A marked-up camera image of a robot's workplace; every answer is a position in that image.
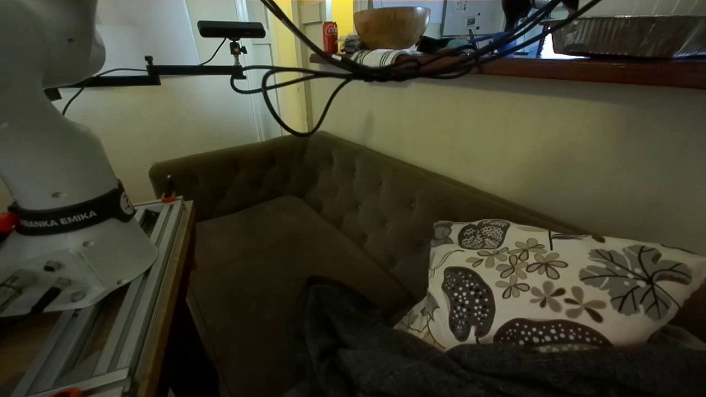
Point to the dark grey blanket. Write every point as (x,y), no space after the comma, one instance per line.
(470,371)

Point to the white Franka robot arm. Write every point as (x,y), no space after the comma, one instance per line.
(52,156)

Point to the brown tufted sofa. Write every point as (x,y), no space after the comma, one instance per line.
(278,228)

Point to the striped folded towel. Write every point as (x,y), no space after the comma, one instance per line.
(375,59)

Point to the red drink can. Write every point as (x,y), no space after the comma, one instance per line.
(330,37)

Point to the large floral print pillow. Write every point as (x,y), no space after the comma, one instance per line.
(559,288)

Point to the dark wooden shelf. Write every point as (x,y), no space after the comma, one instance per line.
(587,71)

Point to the aluminium foil tray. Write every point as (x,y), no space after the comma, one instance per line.
(633,37)

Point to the black stereo camera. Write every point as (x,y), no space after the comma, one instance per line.
(231,29)

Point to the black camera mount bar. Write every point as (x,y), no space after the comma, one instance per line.
(177,71)

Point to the aluminium extrusion base frame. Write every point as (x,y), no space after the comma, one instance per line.
(139,309)

